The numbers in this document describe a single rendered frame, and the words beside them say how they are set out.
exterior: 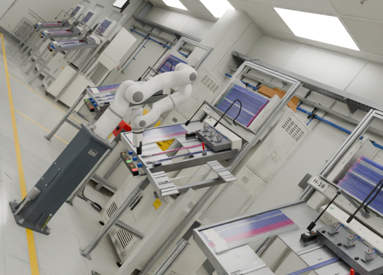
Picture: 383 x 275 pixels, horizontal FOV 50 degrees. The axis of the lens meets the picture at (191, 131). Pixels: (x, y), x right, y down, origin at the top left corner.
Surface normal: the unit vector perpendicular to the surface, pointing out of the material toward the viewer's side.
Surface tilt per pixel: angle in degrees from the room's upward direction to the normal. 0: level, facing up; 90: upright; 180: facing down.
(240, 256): 44
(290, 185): 90
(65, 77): 90
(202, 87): 90
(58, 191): 90
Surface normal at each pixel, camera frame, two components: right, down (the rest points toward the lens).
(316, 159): -0.66, -0.53
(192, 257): 0.41, 0.34
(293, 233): 0.00, -0.92
